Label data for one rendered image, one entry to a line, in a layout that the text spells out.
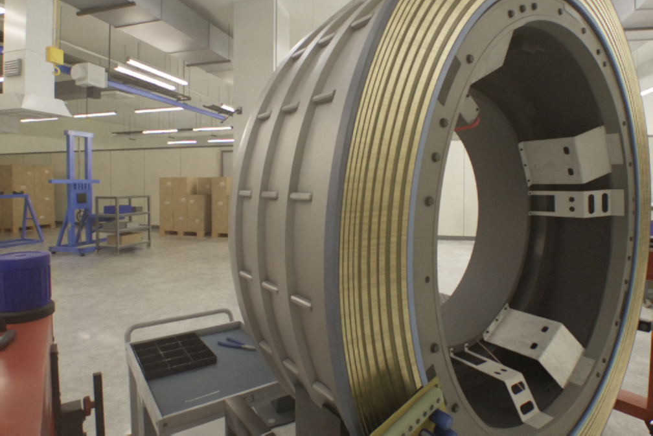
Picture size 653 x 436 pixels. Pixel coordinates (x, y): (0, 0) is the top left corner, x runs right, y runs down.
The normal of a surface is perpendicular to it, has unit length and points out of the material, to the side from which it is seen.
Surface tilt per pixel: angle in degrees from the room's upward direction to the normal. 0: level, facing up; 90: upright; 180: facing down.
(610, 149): 117
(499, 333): 27
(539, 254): 70
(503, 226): 81
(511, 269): 57
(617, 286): 63
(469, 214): 90
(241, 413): 0
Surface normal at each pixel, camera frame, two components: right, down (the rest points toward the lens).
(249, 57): -0.26, 0.02
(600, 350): -0.48, -0.80
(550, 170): -0.71, 0.46
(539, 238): -0.79, -0.22
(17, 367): 0.00, -1.00
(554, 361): 0.29, -0.47
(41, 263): 0.98, 0.00
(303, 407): -0.82, 0.01
